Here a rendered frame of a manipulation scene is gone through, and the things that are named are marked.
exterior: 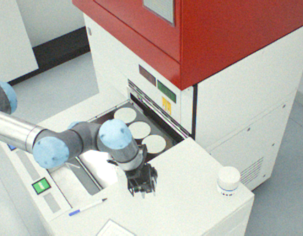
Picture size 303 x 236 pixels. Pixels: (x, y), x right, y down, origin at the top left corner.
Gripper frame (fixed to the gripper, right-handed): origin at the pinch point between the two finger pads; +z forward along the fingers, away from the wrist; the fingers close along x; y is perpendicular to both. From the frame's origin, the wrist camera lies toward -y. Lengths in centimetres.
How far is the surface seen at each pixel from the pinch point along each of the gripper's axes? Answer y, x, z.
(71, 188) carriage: -12.6, -33.6, 8.9
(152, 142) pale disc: -31.1, -1.3, 15.9
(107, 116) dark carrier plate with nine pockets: -49, -20, 12
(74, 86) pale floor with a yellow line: -176, -84, 96
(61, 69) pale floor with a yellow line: -202, -98, 94
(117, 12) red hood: -58, 1, -30
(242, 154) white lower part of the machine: -44, 35, 59
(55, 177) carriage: -18.9, -40.4, 7.6
